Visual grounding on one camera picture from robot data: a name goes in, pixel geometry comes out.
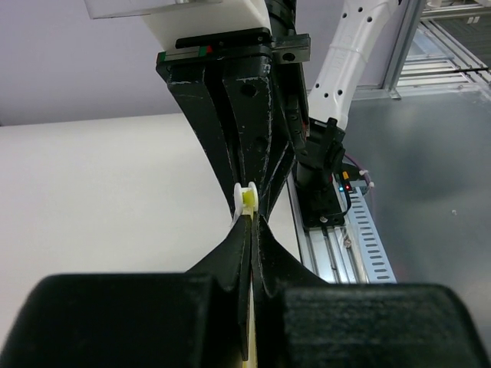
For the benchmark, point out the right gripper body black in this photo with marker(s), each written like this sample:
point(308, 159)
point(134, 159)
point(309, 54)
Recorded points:
point(286, 52)

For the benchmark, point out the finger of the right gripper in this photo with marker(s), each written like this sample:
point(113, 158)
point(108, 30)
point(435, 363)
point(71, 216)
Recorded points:
point(199, 93)
point(264, 150)

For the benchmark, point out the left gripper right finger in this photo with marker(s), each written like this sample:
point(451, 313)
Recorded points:
point(304, 321)

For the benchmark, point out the aluminium mounting rail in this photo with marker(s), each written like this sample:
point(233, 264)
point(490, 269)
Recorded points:
point(325, 251)

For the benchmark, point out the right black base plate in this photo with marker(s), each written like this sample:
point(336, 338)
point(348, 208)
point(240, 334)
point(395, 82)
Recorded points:
point(324, 207)

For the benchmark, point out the grey slotted cable duct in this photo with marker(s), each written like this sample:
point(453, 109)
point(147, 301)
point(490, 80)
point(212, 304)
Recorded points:
point(372, 259)

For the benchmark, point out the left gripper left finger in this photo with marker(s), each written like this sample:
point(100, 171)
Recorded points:
point(198, 318)

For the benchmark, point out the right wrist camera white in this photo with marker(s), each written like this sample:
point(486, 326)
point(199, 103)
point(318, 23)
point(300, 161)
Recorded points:
point(170, 21)

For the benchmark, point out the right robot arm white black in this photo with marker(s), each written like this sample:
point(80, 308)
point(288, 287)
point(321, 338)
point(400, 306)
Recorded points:
point(359, 26)

